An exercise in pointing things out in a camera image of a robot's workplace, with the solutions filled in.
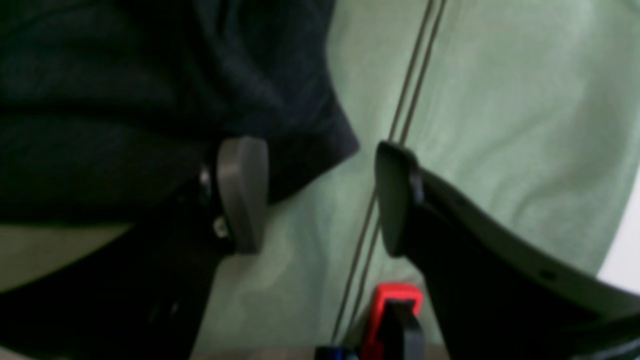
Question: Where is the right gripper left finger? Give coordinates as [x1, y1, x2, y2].
[1, 136, 269, 360]

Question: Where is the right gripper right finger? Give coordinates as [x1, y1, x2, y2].
[375, 141, 640, 360]

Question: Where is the black t-shirt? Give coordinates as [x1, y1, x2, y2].
[0, 0, 359, 223]

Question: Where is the left red black clamp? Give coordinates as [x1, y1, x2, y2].
[359, 282, 425, 360]

